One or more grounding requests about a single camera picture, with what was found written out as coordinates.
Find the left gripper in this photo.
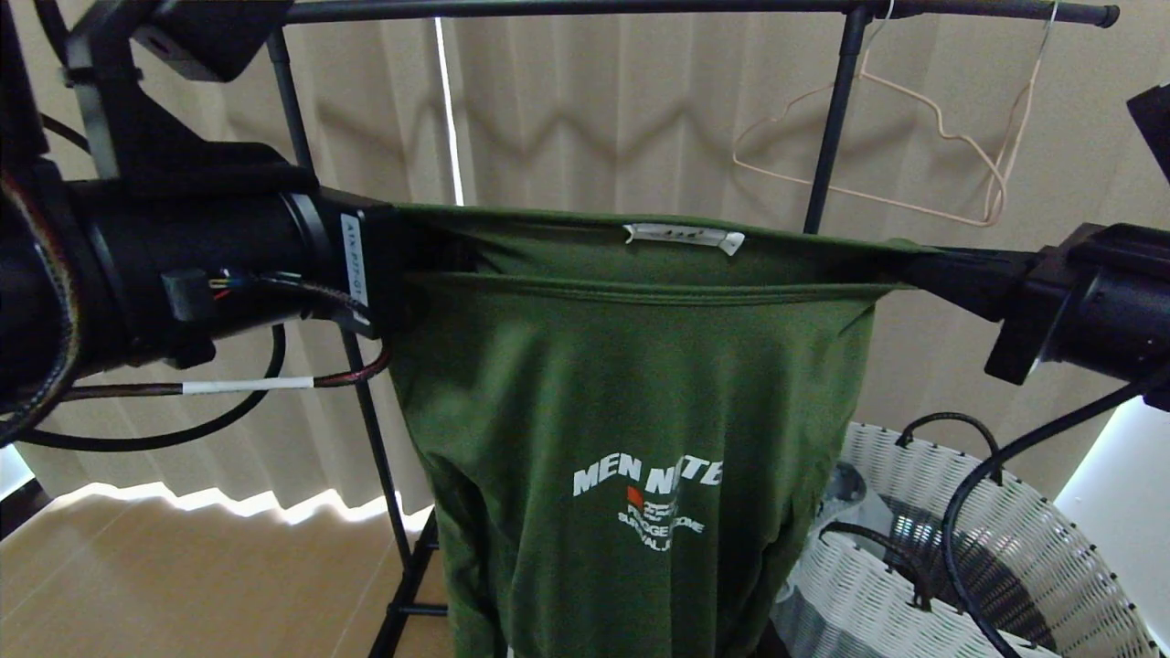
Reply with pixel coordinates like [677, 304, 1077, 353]
[73, 174, 405, 368]

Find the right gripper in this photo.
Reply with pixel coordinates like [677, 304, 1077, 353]
[985, 222, 1170, 387]

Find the pink clothes hanger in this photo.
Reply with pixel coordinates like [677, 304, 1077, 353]
[731, 16, 1008, 229]
[981, 5, 1059, 229]

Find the green printed shirt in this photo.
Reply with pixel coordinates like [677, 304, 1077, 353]
[388, 203, 935, 658]

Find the white laundry basket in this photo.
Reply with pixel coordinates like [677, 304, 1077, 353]
[772, 413, 1162, 658]

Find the black clothes rack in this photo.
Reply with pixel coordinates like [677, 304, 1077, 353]
[265, 0, 1121, 658]

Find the pale grey garment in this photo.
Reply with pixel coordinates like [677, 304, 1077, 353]
[825, 460, 871, 517]

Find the beige curtain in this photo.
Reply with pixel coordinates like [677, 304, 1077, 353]
[0, 0, 1170, 526]

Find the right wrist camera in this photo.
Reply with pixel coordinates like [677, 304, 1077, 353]
[1126, 85, 1170, 186]

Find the black cable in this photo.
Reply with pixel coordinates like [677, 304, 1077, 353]
[941, 382, 1170, 658]
[18, 324, 286, 453]

